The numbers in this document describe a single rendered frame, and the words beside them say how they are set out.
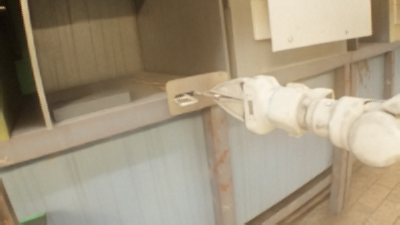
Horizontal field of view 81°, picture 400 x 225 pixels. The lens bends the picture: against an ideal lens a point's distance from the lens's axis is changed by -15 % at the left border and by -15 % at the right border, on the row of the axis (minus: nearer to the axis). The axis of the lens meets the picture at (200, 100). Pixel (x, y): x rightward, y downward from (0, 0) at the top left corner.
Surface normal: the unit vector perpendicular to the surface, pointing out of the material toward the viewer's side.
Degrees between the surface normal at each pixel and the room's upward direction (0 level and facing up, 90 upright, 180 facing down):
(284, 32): 90
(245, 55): 90
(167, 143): 90
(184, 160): 90
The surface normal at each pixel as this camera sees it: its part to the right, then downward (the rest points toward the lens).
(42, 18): 0.54, 0.14
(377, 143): -0.80, 0.25
